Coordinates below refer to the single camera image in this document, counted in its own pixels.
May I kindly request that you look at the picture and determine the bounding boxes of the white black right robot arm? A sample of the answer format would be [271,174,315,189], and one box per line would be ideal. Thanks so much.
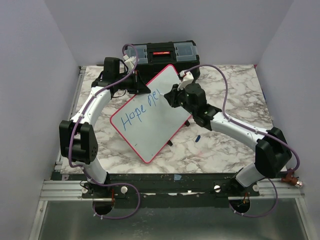
[164,83,292,196]

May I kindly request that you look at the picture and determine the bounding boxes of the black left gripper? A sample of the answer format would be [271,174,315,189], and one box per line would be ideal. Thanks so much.
[116,70,152,95]

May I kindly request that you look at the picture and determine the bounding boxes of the pink-framed whiteboard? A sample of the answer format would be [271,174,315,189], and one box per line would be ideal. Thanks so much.
[110,64,191,164]

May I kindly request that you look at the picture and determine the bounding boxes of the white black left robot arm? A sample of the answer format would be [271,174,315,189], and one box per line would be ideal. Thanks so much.
[59,55,150,198]

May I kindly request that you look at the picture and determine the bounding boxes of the blue marker cap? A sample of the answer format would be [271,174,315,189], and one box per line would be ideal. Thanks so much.
[195,135,201,143]

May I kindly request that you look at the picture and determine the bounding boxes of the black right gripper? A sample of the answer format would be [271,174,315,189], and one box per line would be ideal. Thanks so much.
[164,83,196,116]

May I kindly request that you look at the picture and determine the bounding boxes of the aluminium frame rail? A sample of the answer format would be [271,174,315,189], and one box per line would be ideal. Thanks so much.
[55,66,86,165]

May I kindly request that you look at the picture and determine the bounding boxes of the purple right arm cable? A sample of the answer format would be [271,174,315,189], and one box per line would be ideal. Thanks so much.
[183,64,301,218]

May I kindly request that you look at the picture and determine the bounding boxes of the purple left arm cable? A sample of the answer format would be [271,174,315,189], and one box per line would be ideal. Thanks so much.
[67,43,141,221]

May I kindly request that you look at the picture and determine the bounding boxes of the black mounting rail base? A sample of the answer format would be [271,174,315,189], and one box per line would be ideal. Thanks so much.
[50,172,259,211]

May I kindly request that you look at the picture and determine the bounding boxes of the black plastic toolbox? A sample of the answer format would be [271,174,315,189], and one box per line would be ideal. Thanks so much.
[122,40,200,84]

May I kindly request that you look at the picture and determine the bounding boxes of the copper brass fitting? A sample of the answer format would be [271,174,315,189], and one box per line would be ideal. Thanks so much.
[281,171,304,188]

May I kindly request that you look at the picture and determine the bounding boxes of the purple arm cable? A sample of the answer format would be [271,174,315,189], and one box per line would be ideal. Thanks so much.
[67,43,141,221]
[183,64,301,218]

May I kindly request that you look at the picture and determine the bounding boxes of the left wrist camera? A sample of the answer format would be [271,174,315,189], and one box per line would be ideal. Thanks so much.
[123,55,138,72]

